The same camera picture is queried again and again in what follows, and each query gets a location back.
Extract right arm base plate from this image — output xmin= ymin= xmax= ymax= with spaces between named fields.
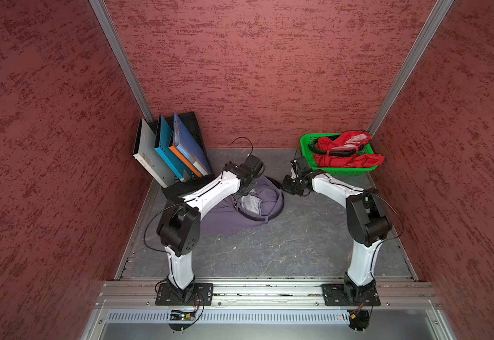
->
xmin=321 ymin=283 xmax=381 ymax=307

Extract purple trousers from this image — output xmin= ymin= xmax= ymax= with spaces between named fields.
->
xmin=200 ymin=195 xmax=267 ymax=236

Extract blue orange book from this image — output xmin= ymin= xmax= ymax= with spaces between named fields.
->
xmin=169 ymin=112 xmax=213 ymax=177

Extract green plastic basket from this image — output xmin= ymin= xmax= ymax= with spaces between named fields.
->
xmin=299 ymin=133 xmax=377 ymax=176

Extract black file rack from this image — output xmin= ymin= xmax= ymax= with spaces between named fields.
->
xmin=152 ymin=116 xmax=215 ymax=199

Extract grey white book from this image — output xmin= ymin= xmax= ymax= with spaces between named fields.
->
xmin=132 ymin=118 xmax=176 ymax=188

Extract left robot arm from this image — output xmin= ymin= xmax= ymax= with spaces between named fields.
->
xmin=143 ymin=155 xmax=264 ymax=305

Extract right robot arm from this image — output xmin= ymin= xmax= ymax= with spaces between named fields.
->
xmin=282 ymin=171 xmax=393 ymax=307

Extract teal book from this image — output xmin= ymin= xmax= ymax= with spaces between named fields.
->
xmin=155 ymin=115 xmax=193 ymax=182

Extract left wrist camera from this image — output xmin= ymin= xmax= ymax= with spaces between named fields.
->
xmin=243 ymin=154 xmax=265 ymax=179

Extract red garment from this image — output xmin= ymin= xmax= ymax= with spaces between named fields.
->
xmin=309 ymin=131 xmax=386 ymax=168

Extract aluminium rail frame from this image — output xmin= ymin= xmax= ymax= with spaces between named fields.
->
xmin=82 ymin=278 xmax=455 ymax=339

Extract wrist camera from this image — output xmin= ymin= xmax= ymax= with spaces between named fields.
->
xmin=291 ymin=157 xmax=312 ymax=179
xmin=243 ymin=154 xmax=265 ymax=179

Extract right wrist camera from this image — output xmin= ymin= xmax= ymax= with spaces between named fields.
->
xmin=291 ymin=157 xmax=312 ymax=179

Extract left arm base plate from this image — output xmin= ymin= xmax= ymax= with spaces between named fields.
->
xmin=155 ymin=282 xmax=214 ymax=307

